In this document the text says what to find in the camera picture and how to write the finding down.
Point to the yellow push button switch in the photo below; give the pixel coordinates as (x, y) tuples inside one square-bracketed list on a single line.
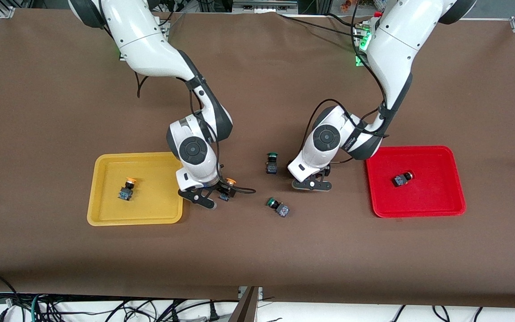
[(225, 193), (125, 193)]

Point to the red push button switch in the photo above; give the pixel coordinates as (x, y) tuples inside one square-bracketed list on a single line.
[(400, 180)]

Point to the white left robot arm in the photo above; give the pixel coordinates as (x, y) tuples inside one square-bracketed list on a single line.
[(396, 44)]

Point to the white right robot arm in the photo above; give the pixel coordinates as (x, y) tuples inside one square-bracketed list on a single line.
[(150, 49)]

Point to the yellow plastic tray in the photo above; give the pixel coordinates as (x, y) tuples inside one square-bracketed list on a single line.
[(150, 205)]

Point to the brown table cover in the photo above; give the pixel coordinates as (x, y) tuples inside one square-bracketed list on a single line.
[(257, 250)]

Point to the black power plug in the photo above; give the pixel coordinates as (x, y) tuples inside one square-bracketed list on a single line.
[(214, 313)]

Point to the red plastic tray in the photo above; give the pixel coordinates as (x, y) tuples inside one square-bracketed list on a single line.
[(432, 197)]

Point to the green push button switch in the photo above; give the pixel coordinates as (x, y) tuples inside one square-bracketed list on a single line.
[(272, 167), (282, 210)]

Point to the aluminium frame profile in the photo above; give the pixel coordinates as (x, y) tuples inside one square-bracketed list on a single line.
[(246, 308)]

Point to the silver metal frame beam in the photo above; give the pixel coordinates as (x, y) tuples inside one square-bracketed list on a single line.
[(264, 6)]

